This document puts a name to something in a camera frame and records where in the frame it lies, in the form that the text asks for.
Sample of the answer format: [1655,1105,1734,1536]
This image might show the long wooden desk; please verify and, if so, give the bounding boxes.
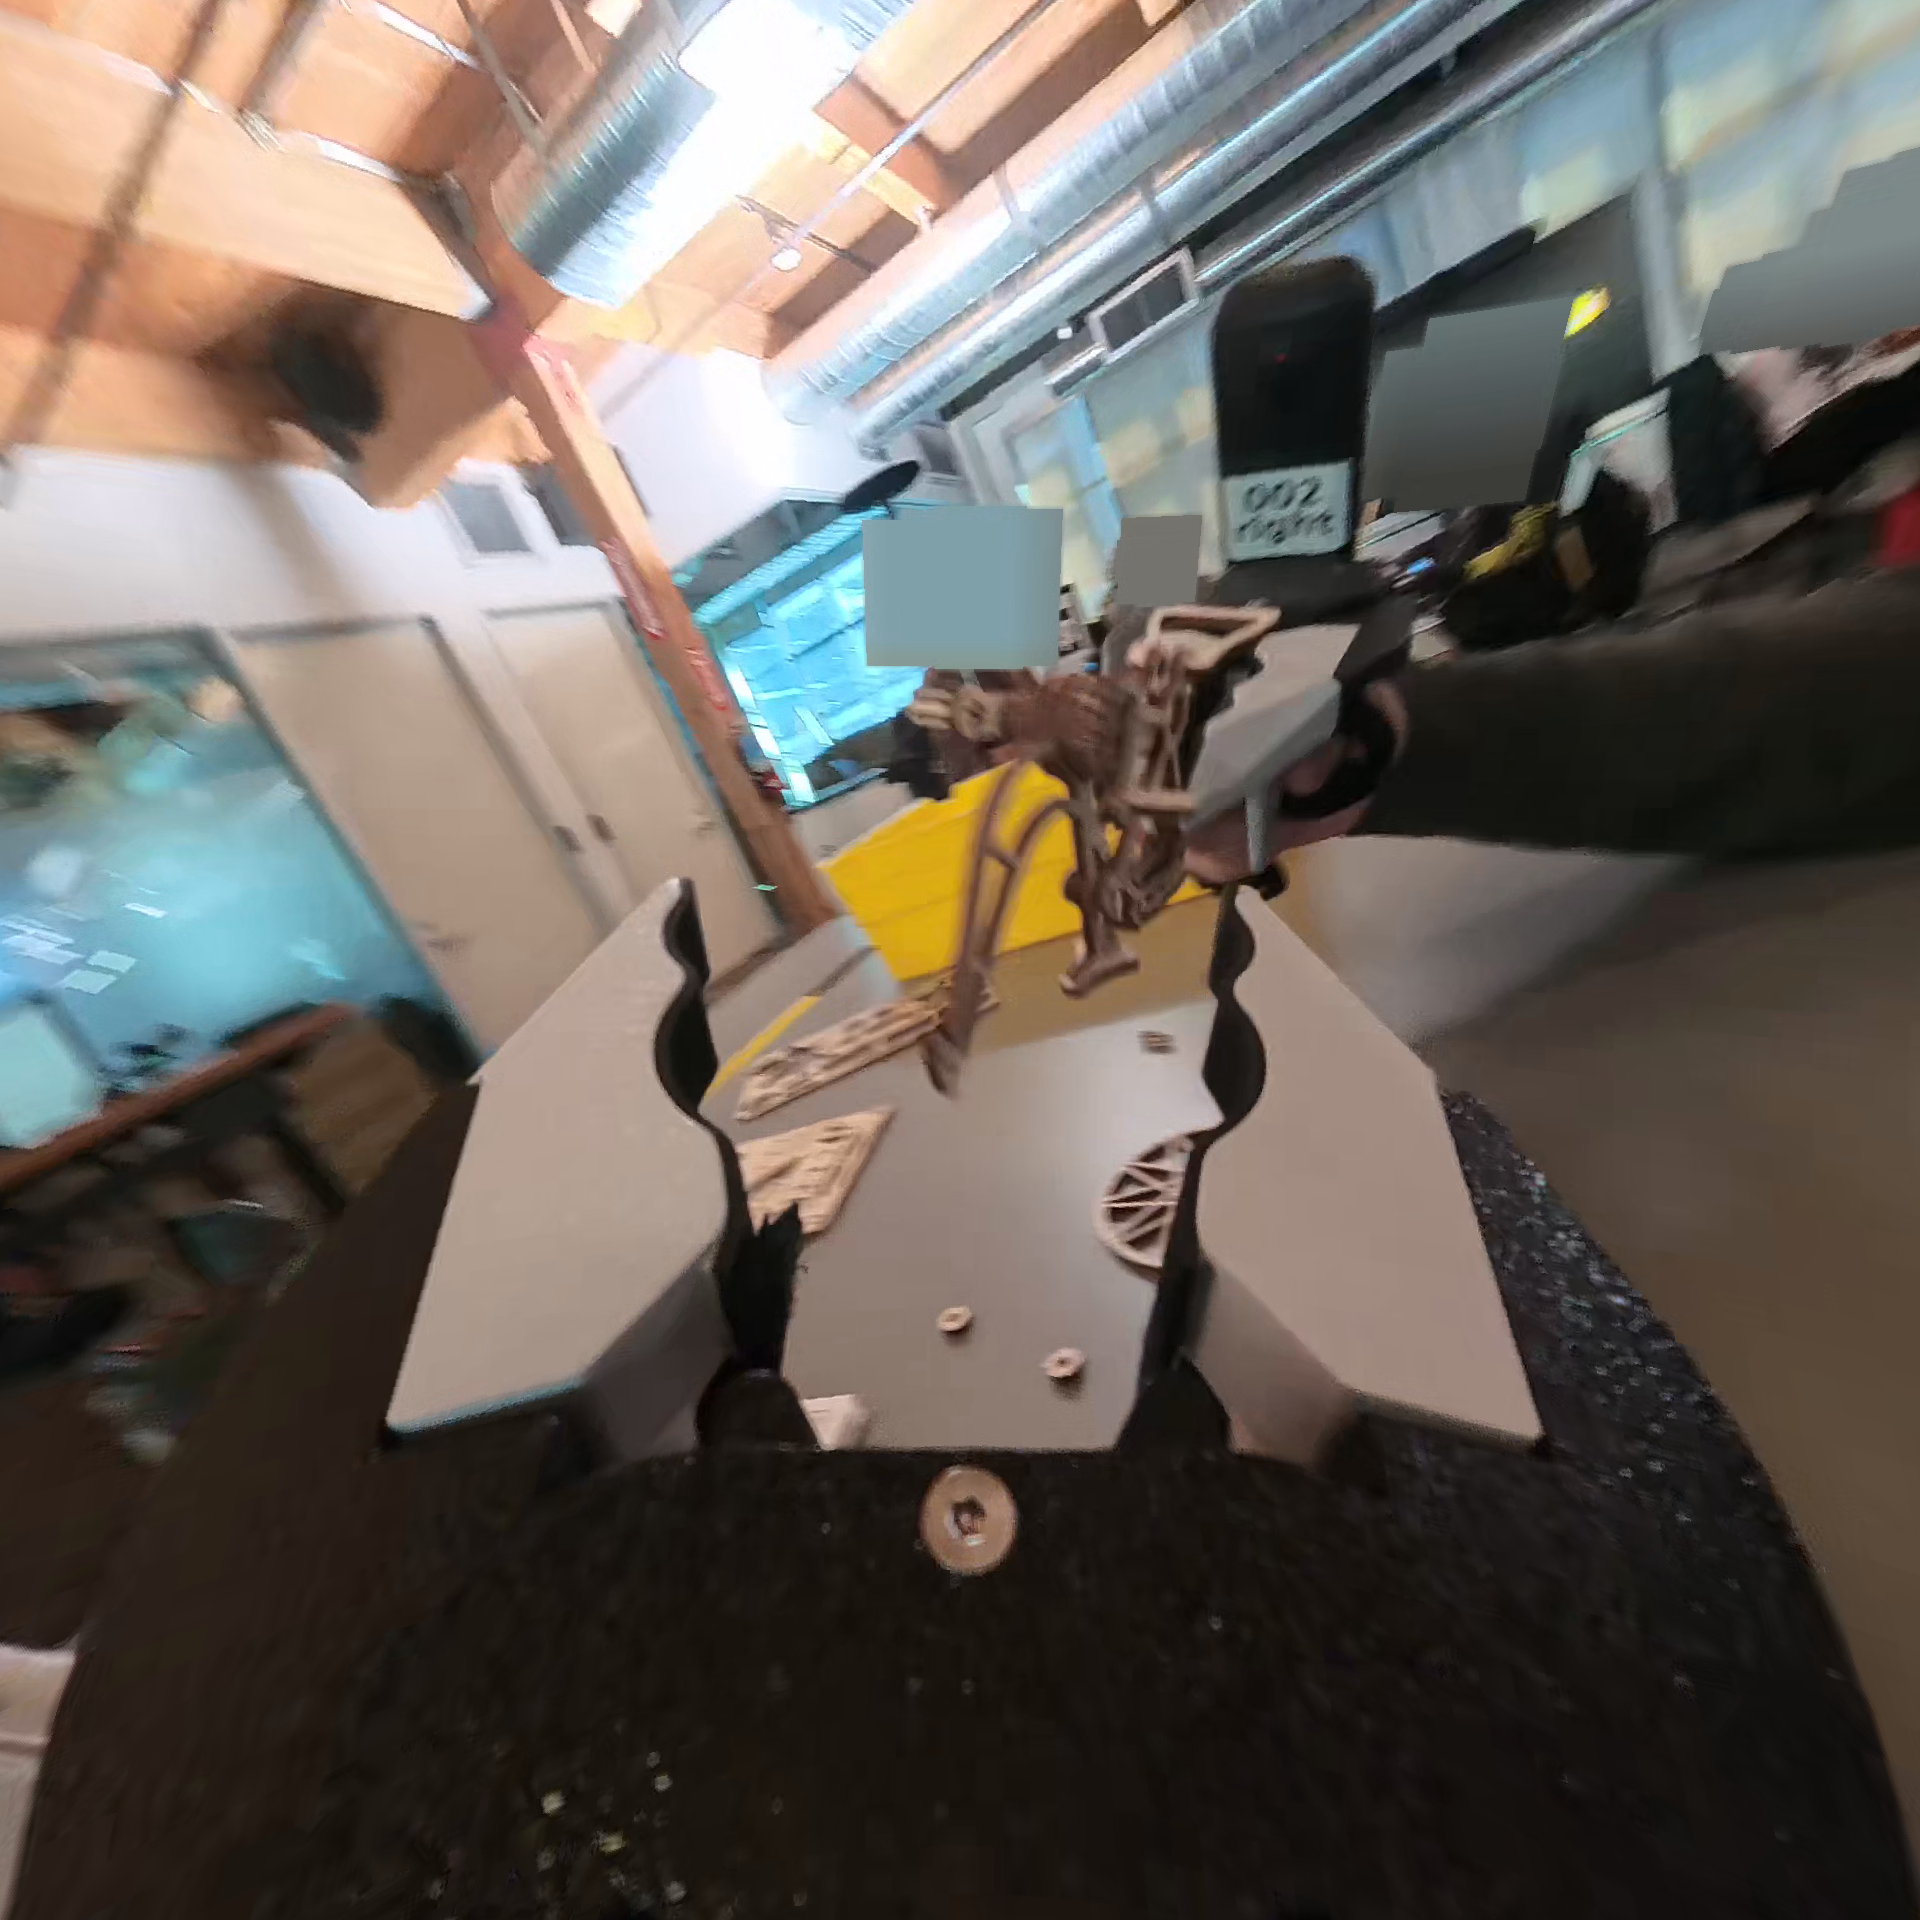
[0,1000,360,1199]

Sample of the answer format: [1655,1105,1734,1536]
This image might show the wooden spoked model wheel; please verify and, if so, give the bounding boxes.
[1093,1134,1203,1281]

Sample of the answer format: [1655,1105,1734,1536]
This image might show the laser-cut wooden parts sheet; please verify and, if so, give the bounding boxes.
[735,1101,898,1239]
[735,989,970,1125]

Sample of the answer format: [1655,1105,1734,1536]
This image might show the silver ventilation duct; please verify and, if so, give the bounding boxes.
[767,0,1689,452]
[500,0,729,313]

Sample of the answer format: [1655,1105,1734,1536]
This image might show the person's right forearm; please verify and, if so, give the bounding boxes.
[1377,568,1920,869]

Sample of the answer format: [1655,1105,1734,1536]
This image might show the black ceiling fixture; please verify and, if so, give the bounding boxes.
[263,308,380,452]

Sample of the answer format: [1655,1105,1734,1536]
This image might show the wooden bicycle model frame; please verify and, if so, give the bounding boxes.
[898,600,1290,1101]

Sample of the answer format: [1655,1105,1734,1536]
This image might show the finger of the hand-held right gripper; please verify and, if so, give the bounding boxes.
[1186,613,1368,889]

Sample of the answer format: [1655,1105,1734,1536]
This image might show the white double door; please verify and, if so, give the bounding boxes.
[231,600,729,987]

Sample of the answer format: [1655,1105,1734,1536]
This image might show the yellow plastic bin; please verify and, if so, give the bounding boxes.
[816,774,1218,987]

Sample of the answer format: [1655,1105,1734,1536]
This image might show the person's right hand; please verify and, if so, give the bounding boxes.
[1196,681,1416,889]

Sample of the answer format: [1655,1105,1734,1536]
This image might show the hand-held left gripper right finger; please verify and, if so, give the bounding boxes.
[1145,881,1554,1474]

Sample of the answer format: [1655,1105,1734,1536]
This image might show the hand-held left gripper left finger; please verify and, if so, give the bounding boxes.
[389,872,802,1468]

